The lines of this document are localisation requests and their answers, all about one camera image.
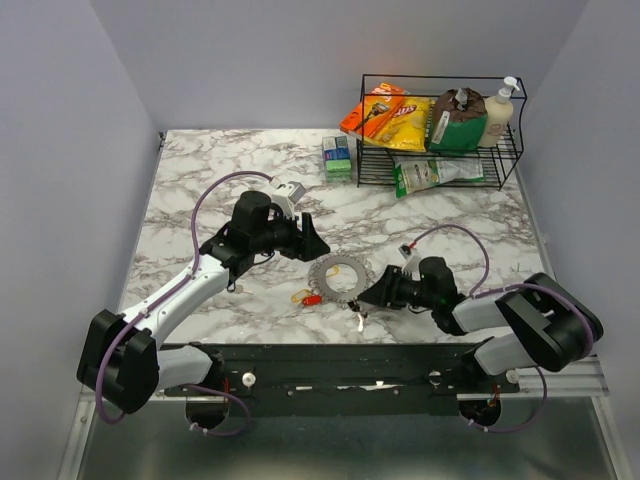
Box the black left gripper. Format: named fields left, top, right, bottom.
left=251, top=207, right=331, bottom=263

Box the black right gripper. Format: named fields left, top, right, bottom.
left=357, top=264, right=438, bottom=310

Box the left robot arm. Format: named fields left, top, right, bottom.
left=77, top=182, right=330, bottom=414

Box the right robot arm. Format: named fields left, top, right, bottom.
left=358, top=257, right=604, bottom=392

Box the yellow key tag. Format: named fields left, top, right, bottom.
left=291, top=289, right=313, bottom=304
left=325, top=265, right=340, bottom=278

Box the red key tag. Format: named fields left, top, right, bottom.
left=302, top=295, right=323, bottom=306

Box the green sponge pack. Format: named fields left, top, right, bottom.
left=322, top=136, right=352, bottom=182

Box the black key tag with key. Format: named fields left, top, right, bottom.
left=227, top=283, right=254, bottom=295

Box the green white snack bag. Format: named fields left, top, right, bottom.
left=393, top=156, right=485, bottom=199

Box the orange razor package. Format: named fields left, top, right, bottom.
left=339, top=82, right=408, bottom=145

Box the yellow chips bag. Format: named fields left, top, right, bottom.
left=371, top=97, right=433, bottom=152

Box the brown green coffee bag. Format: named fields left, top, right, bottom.
left=428, top=88, right=487, bottom=156

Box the cream lotion pump bottle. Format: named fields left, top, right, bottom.
left=478, top=76, right=521, bottom=148

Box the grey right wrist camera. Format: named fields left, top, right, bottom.
left=399, top=243, right=422, bottom=276

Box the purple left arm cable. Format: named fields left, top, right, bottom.
left=94, top=170, right=281, bottom=437

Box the black mounting base rail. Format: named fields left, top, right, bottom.
left=164, top=342, right=586, bottom=419

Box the black wire rack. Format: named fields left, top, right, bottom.
left=347, top=74, right=527, bottom=196

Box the aluminium frame rail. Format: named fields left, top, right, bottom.
left=79, top=355, right=611, bottom=404

